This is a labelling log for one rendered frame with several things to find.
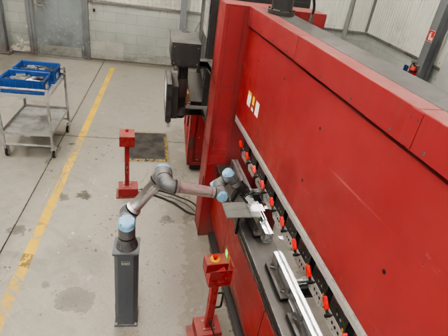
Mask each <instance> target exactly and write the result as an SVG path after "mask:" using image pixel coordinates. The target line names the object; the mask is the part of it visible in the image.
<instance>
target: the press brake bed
mask: <svg viewBox="0 0 448 336"><path fill-rule="evenodd" d="M211 220H212V225H213V231H214V232H208V238H209V242H210V245H211V249H212V252H213V254H215V253H225V249H226V247H227V249H228V252H229V254H230V257H231V260H232V262H233V266H234V268H233V275H232V279H231V285H228V286H221V287H222V290H223V292H224V298H225V302H226V305H227V309H228V312H229V317H230V320H231V324H232V328H233V332H234V335H235V336H279V335H278V332H277V330H276V327H275V324H274V322H273V319H272V316H271V314H270V311H269V308H268V306H267V303H266V300H265V298H264V295H263V292H262V290H261V287H260V284H259V282H258V279H257V276H256V274H255V271H254V268H253V266H252V264H251V260H250V258H249V255H248V253H247V250H246V248H245V244H244V242H243V239H242V237H241V234H240V232H239V229H238V232H237V234H235V233H234V227H235V218H234V219H227V218H226V215H225V212H224V209H223V206H222V202H219V201H218V200H217V199H215V198H213V200H212V205H211Z"/></svg>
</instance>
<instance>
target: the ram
mask: <svg viewBox="0 0 448 336"><path fill-rule="evenodd" d="M249 91H250V92H251V94H252V96H251V103H250V107H249V106H248V105H247V98H248V94H249ZM253 96H254V98H255V102H254V106H253V105H252V101H253ZM256 101H258V103H259V104H260V106H259V112H258V116H257V118H256V116H255V115H254V112H255V105H256ZM251 106H252V107H253V112H252V110H251ZM236 116H237V118H238V119H239V121H240V122H241V124H242V126H243V128H244V129H245V131H246V132H247V134H248V136H249V138H250V140H251V141H252V143H253V144H254V146H255V148H256V150H257V151H258V153H259V154H260V156H261V158H262V160H263V161H264V163H265V164H266V166H267V168H268V170H269V171H270V173H271V174H272V176H273V178H274V180H275V182H276V183H277V185H278V186H279V188H280V190H281V192H282V193H283V195H284V196H285V198H286V200H287V202H288V204H289V205H290V207H291V208H292V210H293V212H294V214H295V215H296V217H297V218H298V220H299V222H300V224H301V225H302V227H303V228H304V230H305V232H306V234H307V235H308V237H309V239H310V240H311V242H312V244H313V246H314V247H315V249H316V250H317V252H318V254H319V256H320V257H321V259H322V261H323V262H324V264H325V266H326V268H327V269H328V271H329V272H330V274H331V276H332V278H333V279H334V281H335V282H336V284H337V286H338V288H339V289H340V291H341V292H342V294H343V296H344V298H345V299H346V301H347V303H348V304H349V306H350V308H351V310H352V311H353V313H354V314H355V316H356V318H357V320H358V321H359V323H360V325H361V326H362V328H363V330H364V332H365V333H366V335H367V336H448V180H446V179H445V178H444V177H442V176H441V175H440V174H438V172H436V171H435V170H434V169H432V168H431V167H430V166H428V165H427V164H426V163H425V162H423V161H422V160H420V158H418V157H417V156H416V155H414V154H413V153H412V152H410V151H409V150H408V149H407V148H405V146H403V145H402V144H400V143H399V142H398V141H396V140H395V139H394V138H392V136H390V135H389V134H387V133H386V132H385V131H384V130H382V129H381V128H380V127H378V126H377V125H376V124H374V122H372V121H371V120H369V119H368V118H367V117H366V116H364V115H363V114H362V113H360V112H359V111H358V110H356V108H354V107H353V106H351V105H350V104H349V103H348V102H346V101H345V100H344V99H342V98H341V97H340V96H338V94H336V93H335V92H334V91H332V90H331V89H330V88H328V87H327V86H326V85H324V84H323V83H322V82H320V80H318V79H317V78H316V77H314V76H313V75H312V74H310V73H309V72H308V71H306V70H305V69H304V68H302V66H300V65H299V64H298V63H296V62H295V61H294V60H292V59H291V58H290V57H288V56H287V55H286V54H284V52H282V51H281V50H280V49H278V48H277V47H276V46H274V45H273V44H272V43H270V42H269V41H268V40H266V38H264V37H263V36H262V35H260V34H259V33H258V32H256V31H255V30H254V29H253V28H249V34H248V40H247V47H246V52H245V60H244V65H243V73H242V78H241V86H240V90H239V98H238V103H237V111H236ZM235 122H236V124H237V126H238V127H239V129H240V131H241V132H242V134H243V136H244V138H245V140H246V141H247V143H248V145H249V146H250V148H251V150H252V152H253V154H254V156H255V157H256V159H257V160H258V162H259V164H260V166H261V168H262V170H263V171H264V173H265V174H266V176H267V178H268V180H269V182H270V184H271V185H272V187H273V188H274V190H275V192H276V194H277V196H278V198H279V199H280V201H281V203H282V204H283V206H284V208H285V210H286V212H287V213H288V215H289V217H290V218H291V220H292V222H293V224H294V226H295V227H296V229H297V231H298V232H299V234H300V236H301V238H302V240H303V242H304V243H305V245H306V247H307V248H308V250H309V252H310V254H311V256H312V257H313V259H314V261H315V262H316V264H317V266H318V268H319V270H320V271H321V273H322V275H323V276H324V278H325V280H326V282H327V284H328V286H329V287H330V289H331V290H332V292H333V294H334V296H335V298H336V300H337V301H338V303H339V304H340V306H341V308H342V310H343V312H344V314H345V315H346V317H347V318H348V320H349V322H350V324H351V326H352V328H353V329H354V331H355V333H356V334H357V336H361V334H360V332H359V330H358V328H357V327H356V325H355V324H354V322H353V320H352V318H351V316H350V314H349V313H348V311H347V310H346V308H345V306H344V304H343V303H342V301H341V299H340V298H339V296H338V294H337V292H336V290H335V289H334V287H333V286H332V284H331V282H330V280H329V278H328V277H327V275H326V273H325V272H324V270H323V268H322V266H321V265H320V263H319V262H318V260H317V258H316V256H315V254H314V252H313V251H312V249H311V248H310V246H309V244H308V242H307V240H306V239H305V237H304V236H303V234H302V232H301V230H300V228H299V227H298V225H297V224H296V222H295V220H294V218H293V216H292V215H291V213H290V211H289V210H288V208H287V206H286V204H285V203H284V201H283V199H282V198H281V196H280V194H279V192H278V190H277V189H276V187H275V186H274V184H273V182H272V180H271V178H270V177H269V175H268V174H267V172H266V170H265V168H264V166H263V165H262V163H261V162H260V160H259V158H258V156H257V154H256V153H255V151H254V149H253V148H252V146H251V144H250V142H249V141H248V139H247V137H246V136H245V134H244V132H243V130H242V128H241V127H240V125H239V124H238V122H237V120H236V119H235Z"/></svg>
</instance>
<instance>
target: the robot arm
mask: <svg viewBox="0 0 448 336"><path fill-rule="evenodd" d="M150 179H151V180H150V182H148V184H146V186H145V187H144V188H143V189H142V190H141V191H140V193H139V194H138V195H137V196H136V197H135V198H134V200H132V202H128V203H127V204H124V205H122V207H121V208H120V211H119V220H118V223H117V225H118V238H117V241H116V244H115V246H116V249H117V250H118V251H120V252H122V253H130V252H133V251H134V250H136V248H137V246H138V242H137V239H136V237H135V225H136V218H137V216H138V215H139V214H140V213H141V209H142V208H143V206H144V205H145V204H146V203H147V202H148V201H149V200H150V198H152V196H154V194H155V193H156V192H157V191H158V190H159V189H160V190H162V191H164V192H167V193H172V194H176V193H183V194H188V195H196V196H202V197H210V198H215V199H217V200H218V201H219V202H225V201H226V200H227V198H228V196H227V191H226V188H225V186H226V185H227V184H228V183H230V185H231V186H232V187H233V188H234V191H233V193H232V195H231V196H230V200H231V202H234V201H235V200H236V198H237V196H238V194H239V195H240V196H241V198H242V199H243V200H244V201H245V202H246V204H248V205H249V206H251V202H252V201H253V198H248V196H250V194H252V192H250V189H249V187H248V185H247V184H245V183H244V180H242V181H241V180H240V179H239V178H238V176H236V174H235V172H234V171H233V170H232V169H231V168H226V169H224V171H223V172H222V176H220V177H218V178H217V179H215V180H213V181H212V182H211V183H210V186H205V185H198V184H193V183H185V182H180V181H179V180H177V179H174V178H173V171H172V168H171V167H170V166H169V165H168V164H164V163H163V164H159V165H158V166H156V168H155V172H154V174H152V176H151V177H150Z"/></svg>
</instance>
